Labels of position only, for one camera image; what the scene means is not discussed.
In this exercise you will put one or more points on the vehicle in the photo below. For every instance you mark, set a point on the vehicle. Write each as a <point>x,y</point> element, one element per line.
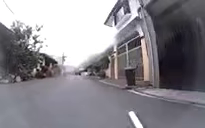
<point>79,71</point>

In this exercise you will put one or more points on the dark rubbish bin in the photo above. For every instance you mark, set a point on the dark rubbish bin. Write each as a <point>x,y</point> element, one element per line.
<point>130,76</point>

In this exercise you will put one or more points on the white building with gate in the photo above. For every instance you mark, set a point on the white building with gate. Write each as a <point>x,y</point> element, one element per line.
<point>128,43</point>

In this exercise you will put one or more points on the utility pole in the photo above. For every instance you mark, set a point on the utility pole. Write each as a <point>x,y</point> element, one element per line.
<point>62,63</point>

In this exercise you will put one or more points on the grey asphalt road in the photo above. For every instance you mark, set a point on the grey asphalt road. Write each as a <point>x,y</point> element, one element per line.
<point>73,103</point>

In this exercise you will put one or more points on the robot's own part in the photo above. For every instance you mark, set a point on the robot's own part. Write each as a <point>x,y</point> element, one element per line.
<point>135,120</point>

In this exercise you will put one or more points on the grey concrete pavement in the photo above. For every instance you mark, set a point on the grey concrete pavement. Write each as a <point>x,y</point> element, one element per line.
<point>170,93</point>

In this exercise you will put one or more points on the leafy green tree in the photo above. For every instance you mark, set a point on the leafy green tree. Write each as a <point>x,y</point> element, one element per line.
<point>23,50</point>

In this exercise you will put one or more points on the dark grey wall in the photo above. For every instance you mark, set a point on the dark grey wall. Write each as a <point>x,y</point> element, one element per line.
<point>186,46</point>

